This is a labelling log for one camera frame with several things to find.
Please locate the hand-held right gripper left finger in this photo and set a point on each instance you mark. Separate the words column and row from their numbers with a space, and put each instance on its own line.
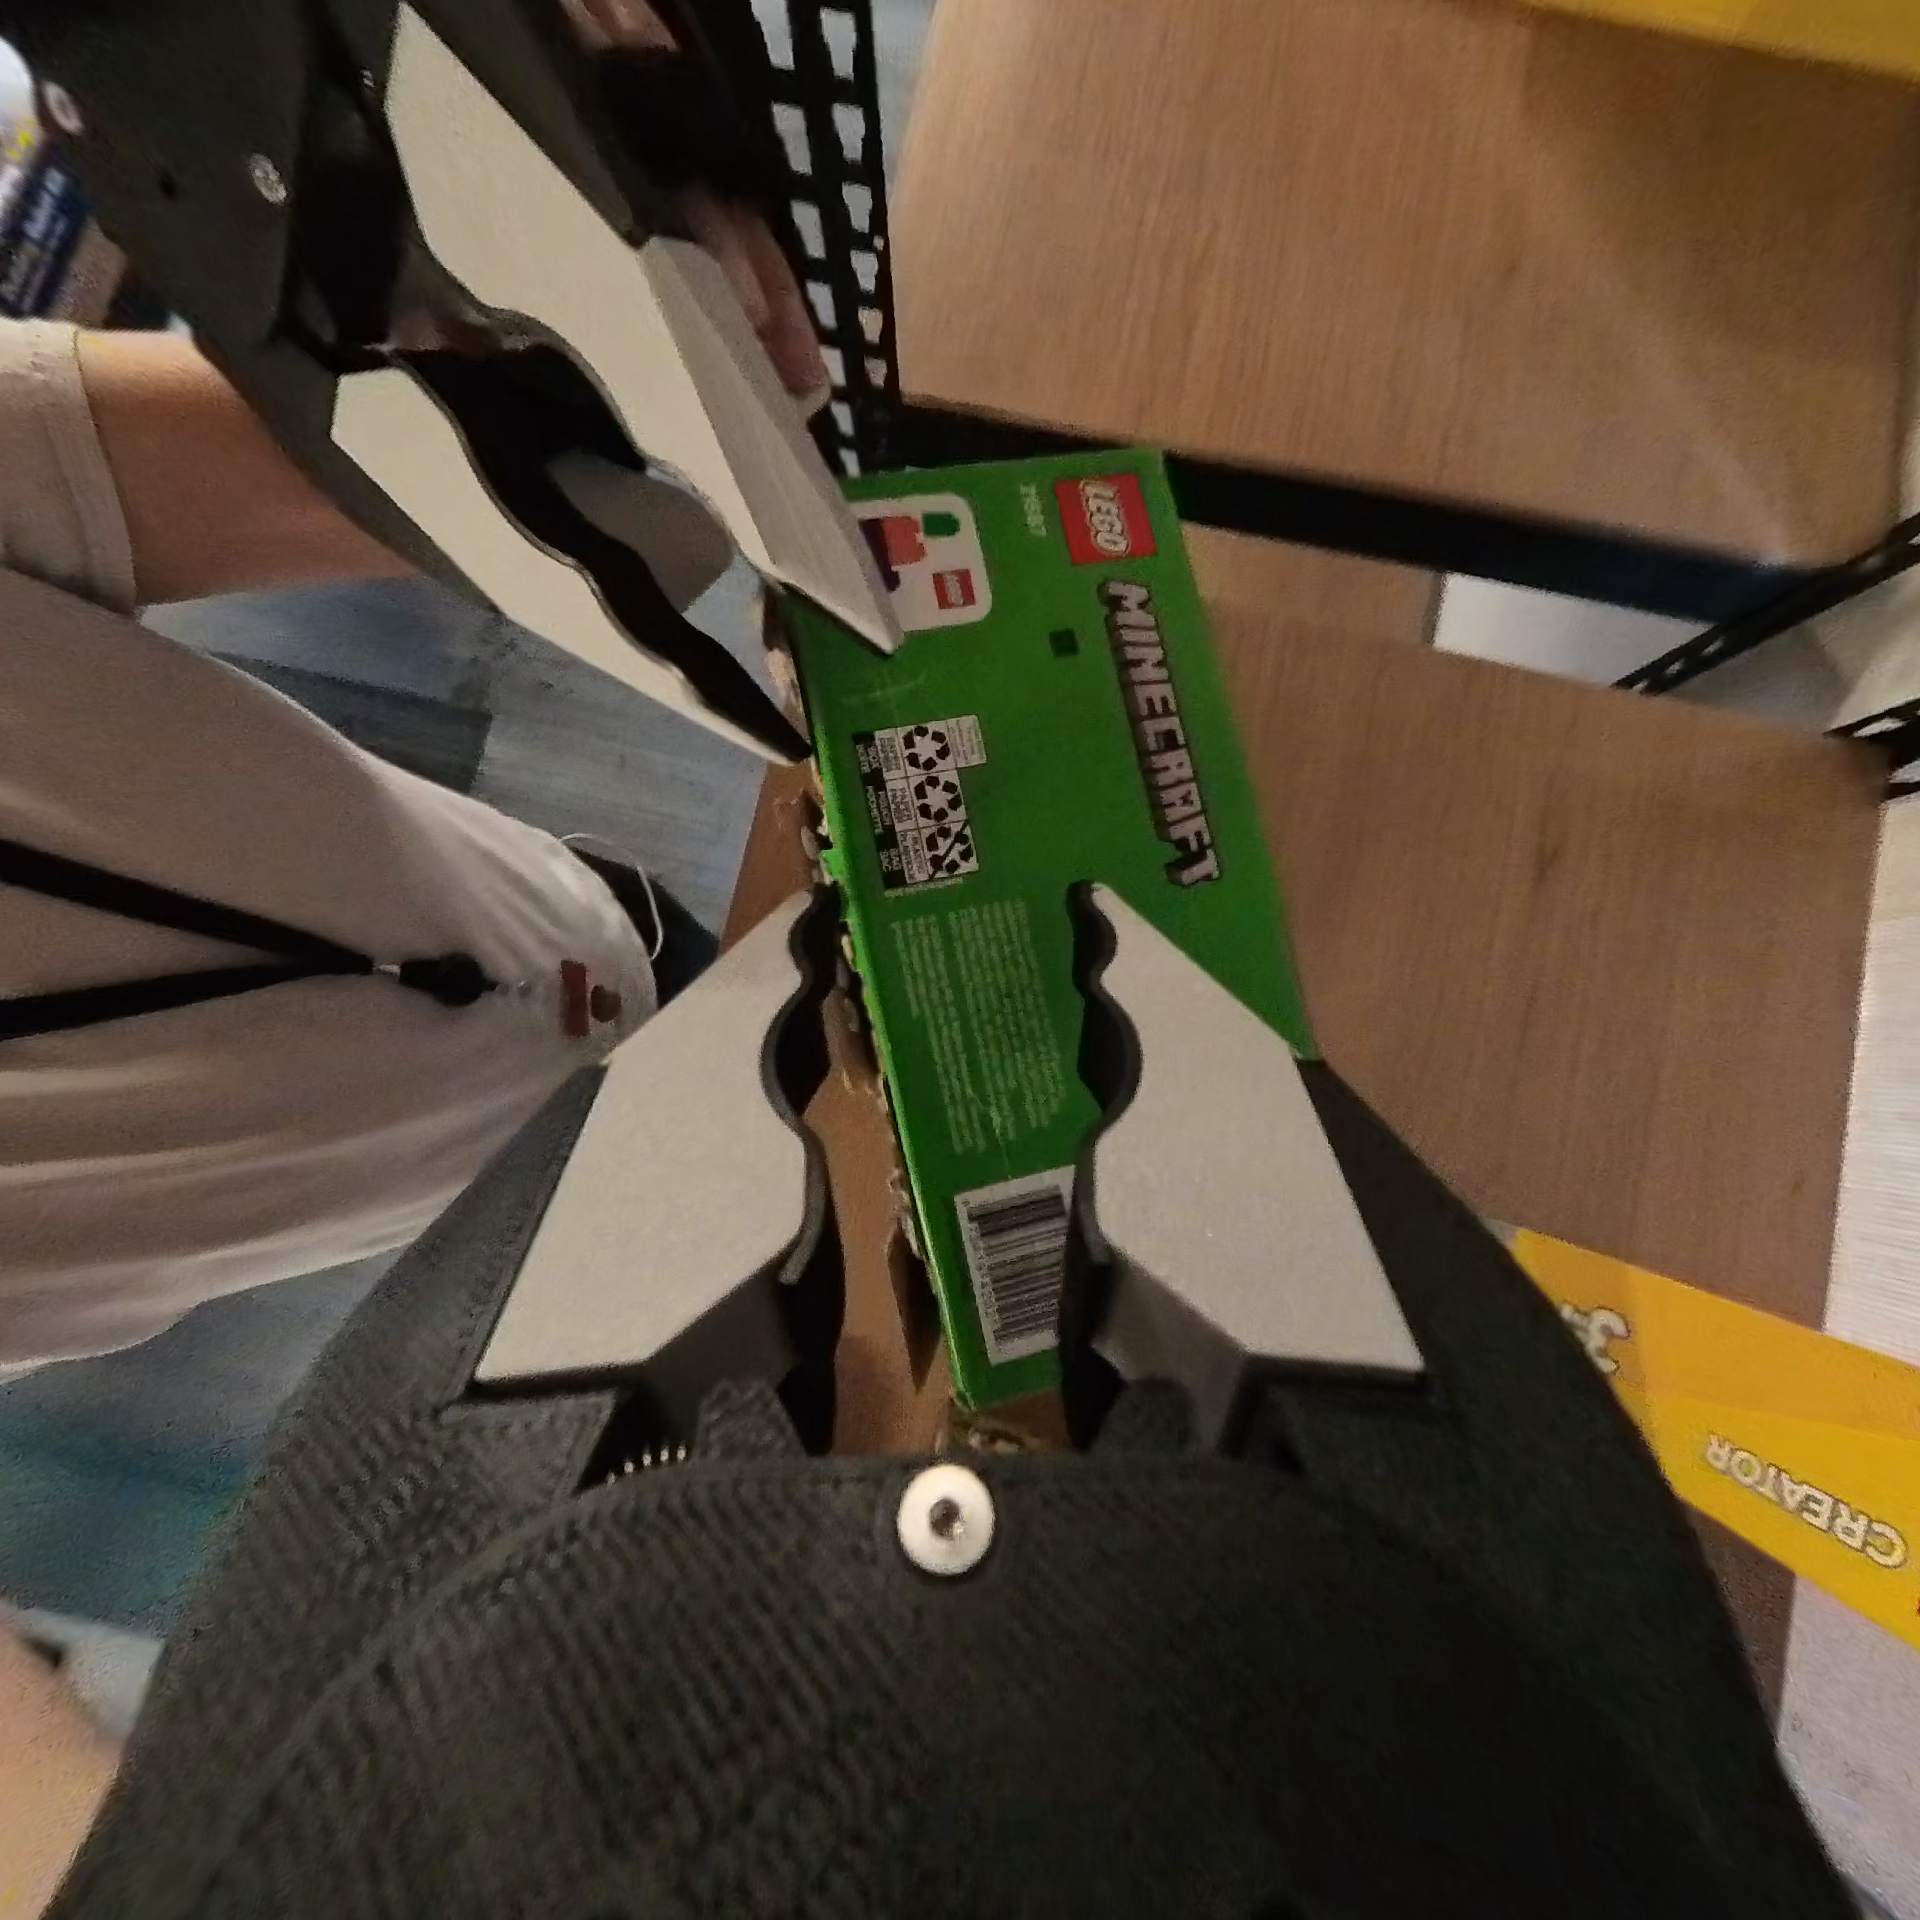
column 662, row 1201

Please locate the green toy box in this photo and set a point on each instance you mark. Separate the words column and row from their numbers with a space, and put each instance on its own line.
column 1020, row 902

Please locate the person's left hand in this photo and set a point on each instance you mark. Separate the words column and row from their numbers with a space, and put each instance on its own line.
column 774, row 300

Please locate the person's white shirt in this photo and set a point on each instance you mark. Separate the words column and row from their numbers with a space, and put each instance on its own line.
column 225, row 751

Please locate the red-brown badge clip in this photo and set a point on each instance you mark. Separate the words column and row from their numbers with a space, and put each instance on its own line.
column 589, row 997

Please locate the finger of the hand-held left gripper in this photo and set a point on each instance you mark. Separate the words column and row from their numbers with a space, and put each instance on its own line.
column 382, row 436
column 524, row 182

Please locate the person's left forearm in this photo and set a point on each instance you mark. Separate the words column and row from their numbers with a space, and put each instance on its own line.
column 225, row 482

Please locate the wooden desk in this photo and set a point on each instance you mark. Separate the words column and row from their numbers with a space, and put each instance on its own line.
column 1501, row 902

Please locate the black metal shelf rack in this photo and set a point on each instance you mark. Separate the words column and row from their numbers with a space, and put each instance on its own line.
column 1349, row 513

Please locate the person's leg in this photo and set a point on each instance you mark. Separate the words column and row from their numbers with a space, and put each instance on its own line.
column 675, row 932

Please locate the person's right forearm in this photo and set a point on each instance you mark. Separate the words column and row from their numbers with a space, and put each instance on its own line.
column 44, row 1771

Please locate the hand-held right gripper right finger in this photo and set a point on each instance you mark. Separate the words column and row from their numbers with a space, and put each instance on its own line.
column 1260, row 1214

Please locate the yellow toy box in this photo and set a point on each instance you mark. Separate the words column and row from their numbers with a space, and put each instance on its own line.
column 1770, row 1396

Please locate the wooden shelf board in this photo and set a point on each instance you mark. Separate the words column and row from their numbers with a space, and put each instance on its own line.
column 1349, row 226

